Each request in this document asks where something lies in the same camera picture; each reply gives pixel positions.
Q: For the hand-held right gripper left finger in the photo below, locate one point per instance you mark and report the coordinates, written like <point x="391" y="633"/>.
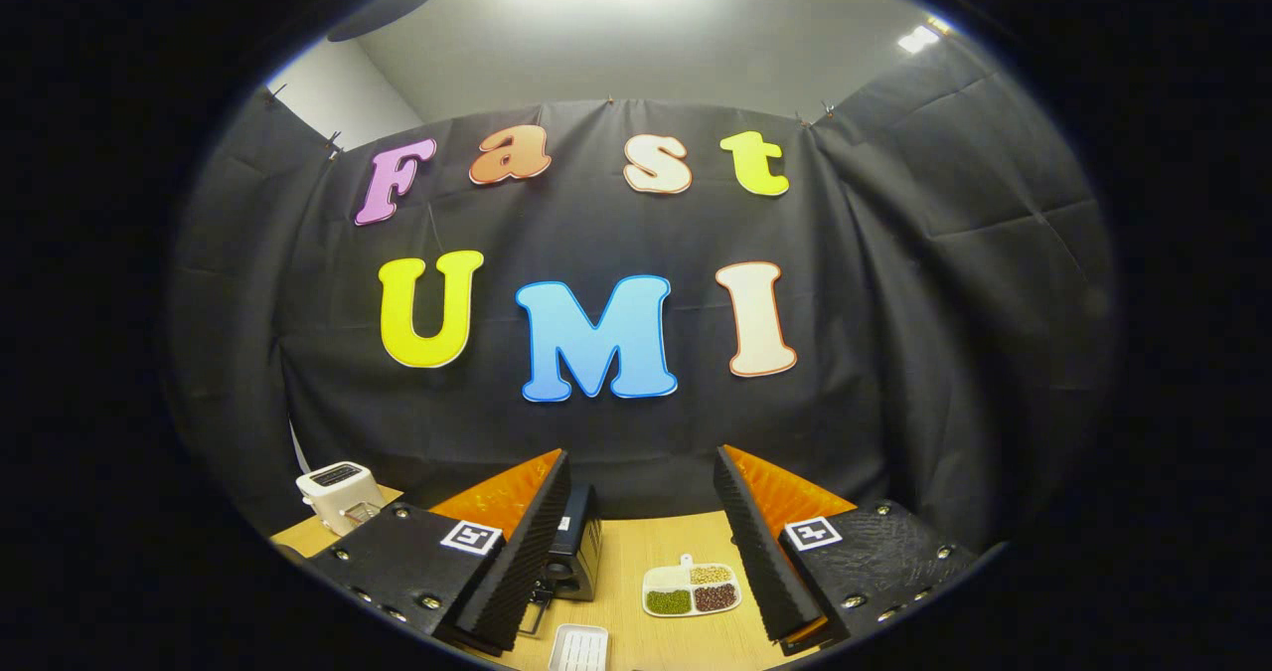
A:
<point x="517" y="552"/>

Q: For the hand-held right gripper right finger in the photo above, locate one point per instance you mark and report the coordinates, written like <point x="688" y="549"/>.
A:
<point x="760" y="552"/>

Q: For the black electric oven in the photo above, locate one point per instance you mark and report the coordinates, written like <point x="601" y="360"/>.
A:
<point x="578" y="542"/>

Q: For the white divided bean dish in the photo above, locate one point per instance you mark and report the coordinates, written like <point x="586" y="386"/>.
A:
<point x="691" y="591"/>

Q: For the white rectangular tray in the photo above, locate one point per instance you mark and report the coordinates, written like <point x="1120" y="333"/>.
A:
<point x="579" y="648"/>

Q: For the white toaster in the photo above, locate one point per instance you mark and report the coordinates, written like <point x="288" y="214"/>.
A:
<point x="338" y="492"/>

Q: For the black backdrop cloth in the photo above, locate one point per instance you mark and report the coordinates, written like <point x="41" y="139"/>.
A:
<point x="616" y="224"/>

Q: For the small ceiling light panel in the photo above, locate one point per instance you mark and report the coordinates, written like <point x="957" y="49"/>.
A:
<point x="919" y="37"/>

